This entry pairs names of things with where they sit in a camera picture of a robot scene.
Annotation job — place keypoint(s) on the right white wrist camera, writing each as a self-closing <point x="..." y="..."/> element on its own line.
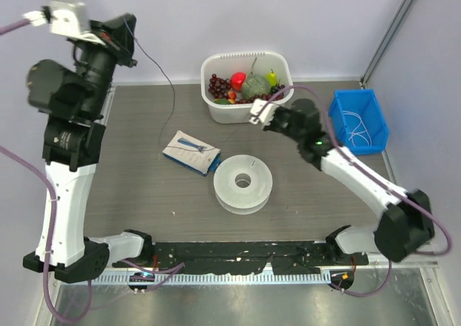
<point x="262" y="113"/>

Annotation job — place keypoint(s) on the dark blue grapes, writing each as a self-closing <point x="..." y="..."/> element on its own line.
<point x="276" y="88"/>

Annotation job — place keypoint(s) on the orange peach fruit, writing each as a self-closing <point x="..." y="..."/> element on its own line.
<point x="232" y="95"/>

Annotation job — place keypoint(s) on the blue plastic storage bin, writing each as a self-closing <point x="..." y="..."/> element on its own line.
<point x="358" y="121"/>

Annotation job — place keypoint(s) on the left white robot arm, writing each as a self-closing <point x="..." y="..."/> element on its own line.
<point x="75" y="102"/>

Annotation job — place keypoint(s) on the yellow green pear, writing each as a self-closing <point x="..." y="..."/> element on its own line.
<point x="272" y="78"/>

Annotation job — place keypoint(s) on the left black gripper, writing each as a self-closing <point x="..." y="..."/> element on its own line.
<point x="117" y="28"/>

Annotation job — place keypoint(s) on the white slotted cable duct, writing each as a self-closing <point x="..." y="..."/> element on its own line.
<point x="264" y="278"/>

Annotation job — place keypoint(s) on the red pomegranate fruit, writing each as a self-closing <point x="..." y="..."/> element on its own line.
<point x="237" y="80"/>

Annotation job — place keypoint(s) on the green melon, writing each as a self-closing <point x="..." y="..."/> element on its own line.
<point x="255" y="85"/>

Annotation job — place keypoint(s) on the green lime fruit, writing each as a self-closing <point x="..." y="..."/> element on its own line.
<point x="222" y="101"/>

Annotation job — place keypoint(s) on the white plastic fruit basket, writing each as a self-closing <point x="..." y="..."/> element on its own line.
<point x="259" y="62"/>

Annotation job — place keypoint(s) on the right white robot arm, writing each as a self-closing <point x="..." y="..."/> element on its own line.
<point x="403" y="225"/>

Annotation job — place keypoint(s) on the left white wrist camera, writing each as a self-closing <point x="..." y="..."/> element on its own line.
<point x="70" y="19"/>

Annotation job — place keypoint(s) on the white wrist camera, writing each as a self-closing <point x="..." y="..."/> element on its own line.
<point x="262" y="113"/>
<point x="70" y="19"/>

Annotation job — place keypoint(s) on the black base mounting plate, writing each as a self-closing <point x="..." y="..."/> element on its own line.
<point x="245" y="258"/>

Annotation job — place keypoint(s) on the white perforated filament spool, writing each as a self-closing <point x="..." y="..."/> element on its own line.
<point x="242" y="184"/>

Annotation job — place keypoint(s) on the blue razor package box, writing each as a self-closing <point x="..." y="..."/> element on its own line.
<point x="194" y="154"/>

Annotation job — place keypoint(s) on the dark red grape bunch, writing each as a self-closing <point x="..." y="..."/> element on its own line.
<point x="251" y="99"/>

